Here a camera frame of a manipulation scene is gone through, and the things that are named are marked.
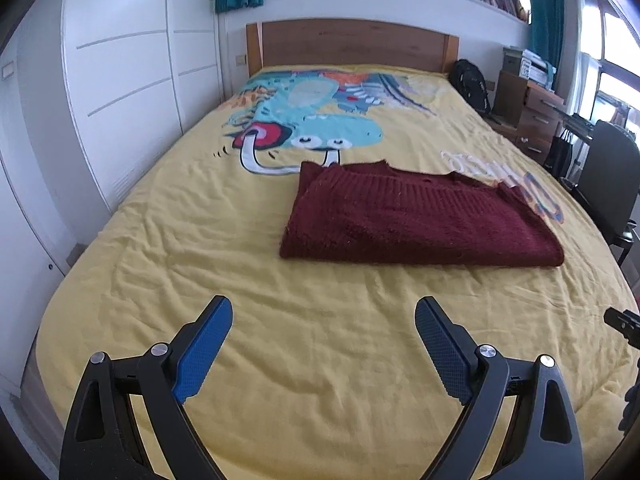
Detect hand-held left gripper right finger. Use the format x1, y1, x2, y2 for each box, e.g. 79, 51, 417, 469
415, 296, 585, 480

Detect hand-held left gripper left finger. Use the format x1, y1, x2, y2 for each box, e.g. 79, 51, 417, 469
60, 295, 234, 480

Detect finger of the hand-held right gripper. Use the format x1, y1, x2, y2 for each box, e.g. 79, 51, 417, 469
603, 307, 640, 348

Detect maroon knitted sweater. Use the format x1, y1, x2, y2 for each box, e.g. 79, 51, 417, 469
279, 159, 566, 268

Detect yellow printed bedspread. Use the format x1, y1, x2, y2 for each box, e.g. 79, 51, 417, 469
35, 64, 633, 480

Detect black chair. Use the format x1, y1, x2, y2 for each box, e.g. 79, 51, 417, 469
575, 120, 640, 267

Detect black paper bag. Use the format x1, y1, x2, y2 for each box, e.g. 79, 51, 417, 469
542, 129, 577, 177

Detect dark desk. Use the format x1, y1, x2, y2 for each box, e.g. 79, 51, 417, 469
560, 110, 603, 137

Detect wooden drawer unit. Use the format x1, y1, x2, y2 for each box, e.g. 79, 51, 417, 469
492, 70, 568, 166

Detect black backpack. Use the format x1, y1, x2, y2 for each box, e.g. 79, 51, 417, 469
448, 59, 491, 116

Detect window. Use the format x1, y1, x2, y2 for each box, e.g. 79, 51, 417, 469
575, 0, 640, 126

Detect grey printer on cabinet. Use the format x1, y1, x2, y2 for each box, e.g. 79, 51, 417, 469
502, 46, 557, 86

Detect white wardrobe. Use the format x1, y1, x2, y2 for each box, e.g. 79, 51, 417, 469
0, 0, 226, 281

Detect wooden headboard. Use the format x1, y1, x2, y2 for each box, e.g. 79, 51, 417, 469
246, 19, 460, 77

